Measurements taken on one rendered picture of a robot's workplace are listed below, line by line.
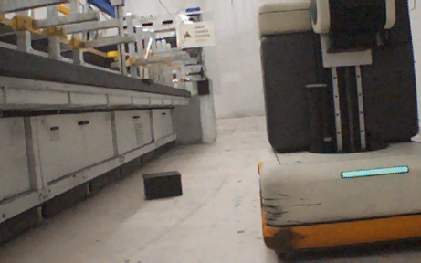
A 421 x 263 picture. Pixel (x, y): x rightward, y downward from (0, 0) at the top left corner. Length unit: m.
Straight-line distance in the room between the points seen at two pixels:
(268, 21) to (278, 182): 0.59
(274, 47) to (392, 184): 0.61
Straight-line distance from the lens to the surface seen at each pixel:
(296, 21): 1.50
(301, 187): 1.16
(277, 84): 1.47
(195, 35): 5.74
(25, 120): 1.99
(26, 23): 1.55
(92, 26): 1.77
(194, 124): 5.82
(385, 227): 1.23
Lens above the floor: 0.46
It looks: 3 degrees down
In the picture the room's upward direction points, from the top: 5 degrees counter-clockwise
